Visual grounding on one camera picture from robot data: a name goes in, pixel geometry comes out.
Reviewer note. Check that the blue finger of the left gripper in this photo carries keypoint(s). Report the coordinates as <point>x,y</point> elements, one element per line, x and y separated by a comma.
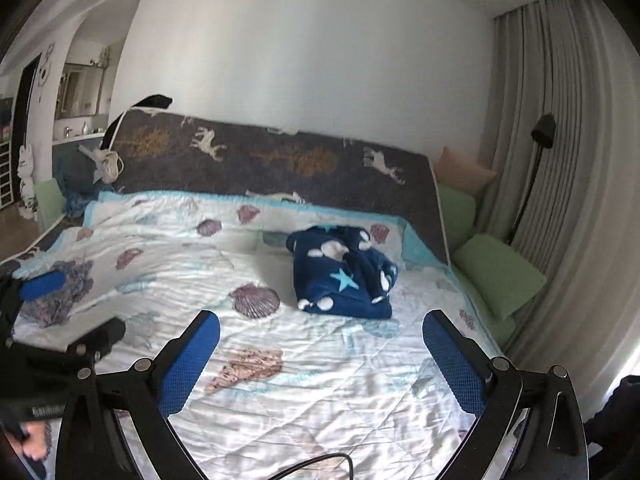
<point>42,285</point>

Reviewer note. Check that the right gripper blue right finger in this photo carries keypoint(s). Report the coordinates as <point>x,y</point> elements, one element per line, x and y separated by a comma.
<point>552,443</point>

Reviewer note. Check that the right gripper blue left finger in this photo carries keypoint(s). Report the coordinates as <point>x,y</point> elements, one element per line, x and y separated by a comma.
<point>91,444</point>

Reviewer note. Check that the navy fleece star robe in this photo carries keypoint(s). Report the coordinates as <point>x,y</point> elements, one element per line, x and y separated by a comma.
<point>337,271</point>

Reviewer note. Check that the pile of teal clothes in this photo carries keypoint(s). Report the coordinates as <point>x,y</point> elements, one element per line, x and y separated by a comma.
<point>74,173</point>

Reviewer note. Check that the person left hand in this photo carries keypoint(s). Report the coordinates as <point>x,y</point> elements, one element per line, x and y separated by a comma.
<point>35,442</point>

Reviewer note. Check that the floral patterned small garment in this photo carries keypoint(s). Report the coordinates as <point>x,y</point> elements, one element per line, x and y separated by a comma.
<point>53,309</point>

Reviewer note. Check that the white cat figurine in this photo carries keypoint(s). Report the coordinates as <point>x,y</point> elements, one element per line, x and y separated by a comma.
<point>25,168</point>

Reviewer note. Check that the green cushion left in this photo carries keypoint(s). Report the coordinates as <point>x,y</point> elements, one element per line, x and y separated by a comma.
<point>50,204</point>

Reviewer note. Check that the green cushion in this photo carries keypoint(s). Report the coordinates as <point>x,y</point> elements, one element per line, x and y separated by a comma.
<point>50,204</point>
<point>505,279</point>
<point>458,214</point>

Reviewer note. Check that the white shelf rack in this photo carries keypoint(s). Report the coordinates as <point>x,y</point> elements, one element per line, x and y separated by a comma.
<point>6,193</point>

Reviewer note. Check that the white tote bag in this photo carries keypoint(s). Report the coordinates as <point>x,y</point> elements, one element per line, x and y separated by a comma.
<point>108,163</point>

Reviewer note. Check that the green cushion right near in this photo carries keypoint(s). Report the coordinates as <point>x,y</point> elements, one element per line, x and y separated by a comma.
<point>505,279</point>

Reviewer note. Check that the dark deer print headboard cover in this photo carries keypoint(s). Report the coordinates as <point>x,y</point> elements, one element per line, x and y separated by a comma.
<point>169,152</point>

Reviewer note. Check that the black garment on headboard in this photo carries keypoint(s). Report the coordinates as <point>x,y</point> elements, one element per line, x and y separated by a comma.
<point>156,102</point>

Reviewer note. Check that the green cushion right far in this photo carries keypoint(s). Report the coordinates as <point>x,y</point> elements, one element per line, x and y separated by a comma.
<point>458,214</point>

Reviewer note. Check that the peach pillow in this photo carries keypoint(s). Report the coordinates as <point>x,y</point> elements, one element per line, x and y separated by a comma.
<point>462,174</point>

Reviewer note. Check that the black floor lamp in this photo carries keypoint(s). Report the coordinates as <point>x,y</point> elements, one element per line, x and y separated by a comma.
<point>543,135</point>

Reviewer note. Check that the grey pleated curtain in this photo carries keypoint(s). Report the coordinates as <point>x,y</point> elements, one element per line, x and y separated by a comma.
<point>580,229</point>

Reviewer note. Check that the wall mirror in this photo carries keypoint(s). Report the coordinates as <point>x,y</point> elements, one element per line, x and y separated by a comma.
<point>79,91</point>

